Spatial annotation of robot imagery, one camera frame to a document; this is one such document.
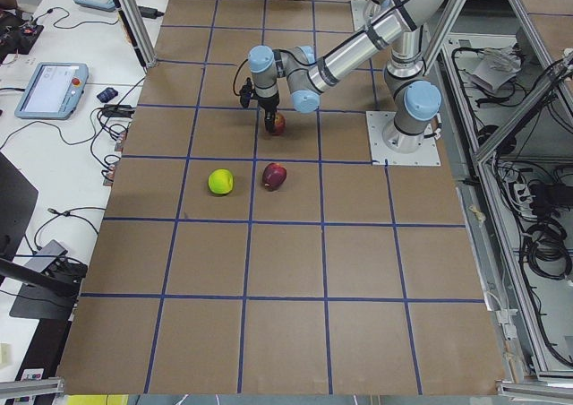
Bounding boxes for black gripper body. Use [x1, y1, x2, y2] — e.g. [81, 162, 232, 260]
[258, 93, 279, 114]

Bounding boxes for red yellow apple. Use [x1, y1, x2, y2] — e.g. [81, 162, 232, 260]
[270, 112, 286, 136]

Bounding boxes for dark red apple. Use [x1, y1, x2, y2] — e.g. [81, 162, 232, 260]
[261, 162, 287, 191]

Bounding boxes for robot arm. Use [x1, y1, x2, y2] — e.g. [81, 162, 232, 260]
[240, 0, 443, 134]

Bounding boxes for green apple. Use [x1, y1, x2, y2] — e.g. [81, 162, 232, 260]
[208, 168, 234, 195]

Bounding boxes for black power adapter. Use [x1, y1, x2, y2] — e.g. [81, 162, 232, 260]
[138, 5, 165, 20]

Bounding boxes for dark blue checkered pouch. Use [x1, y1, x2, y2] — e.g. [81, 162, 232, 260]
[97, 87, 118, 103]

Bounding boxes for near teach pendant tablet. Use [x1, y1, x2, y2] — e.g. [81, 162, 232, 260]
[14, 62, 90, 120]

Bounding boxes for white power strip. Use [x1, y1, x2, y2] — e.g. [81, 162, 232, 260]
[509, 182, 534, 216]

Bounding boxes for black monitor stand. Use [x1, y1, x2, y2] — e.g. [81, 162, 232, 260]
[1, 156, 87, 321]

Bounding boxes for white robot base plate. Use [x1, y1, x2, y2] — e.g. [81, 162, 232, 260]
[366, 111, 441, 167]

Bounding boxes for aluminium frame post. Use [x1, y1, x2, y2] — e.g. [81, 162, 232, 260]
[112, 0, 157, 69]

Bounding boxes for aluminium frame rail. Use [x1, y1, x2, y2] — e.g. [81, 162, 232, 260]
[435, 0, 572, 389]

